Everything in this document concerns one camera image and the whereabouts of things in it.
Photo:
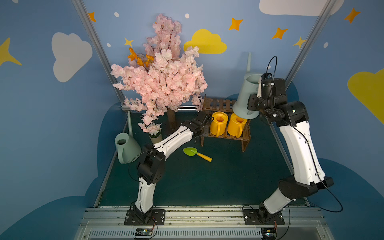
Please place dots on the pink blossom artificial tree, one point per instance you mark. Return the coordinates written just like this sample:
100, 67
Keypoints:
164, 77

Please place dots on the green yellow toy shovel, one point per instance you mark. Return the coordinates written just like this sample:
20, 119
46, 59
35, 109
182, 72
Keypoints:
190, 151

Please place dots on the pale blue watering can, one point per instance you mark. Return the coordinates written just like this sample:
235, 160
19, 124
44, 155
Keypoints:
250, 86

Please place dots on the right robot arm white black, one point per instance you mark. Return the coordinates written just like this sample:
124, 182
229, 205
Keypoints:
308, 177

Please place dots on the yellow watering can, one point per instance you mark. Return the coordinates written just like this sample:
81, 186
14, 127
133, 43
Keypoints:
219, 124
236, 125

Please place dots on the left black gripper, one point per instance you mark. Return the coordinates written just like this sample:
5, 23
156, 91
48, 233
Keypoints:
202, 122

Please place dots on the brown wooden slatted shelf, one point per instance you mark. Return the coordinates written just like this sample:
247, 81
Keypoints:
212, 105

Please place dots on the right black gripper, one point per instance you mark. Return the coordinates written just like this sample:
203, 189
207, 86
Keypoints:
255, 102

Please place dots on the sage green watering can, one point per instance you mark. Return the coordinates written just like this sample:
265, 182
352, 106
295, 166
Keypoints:
128, 150

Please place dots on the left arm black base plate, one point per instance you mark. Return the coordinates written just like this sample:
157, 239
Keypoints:
135, 217

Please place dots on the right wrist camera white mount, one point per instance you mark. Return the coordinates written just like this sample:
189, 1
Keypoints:
264, 76

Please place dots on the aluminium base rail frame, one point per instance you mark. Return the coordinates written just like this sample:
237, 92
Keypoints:
203, 223

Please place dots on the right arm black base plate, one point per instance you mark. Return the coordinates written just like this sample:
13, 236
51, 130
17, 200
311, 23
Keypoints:
255, 217

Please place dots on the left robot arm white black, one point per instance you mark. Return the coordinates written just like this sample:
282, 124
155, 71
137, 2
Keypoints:
152, 162

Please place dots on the small potted white flowers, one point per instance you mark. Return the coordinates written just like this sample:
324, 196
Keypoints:
155, 132

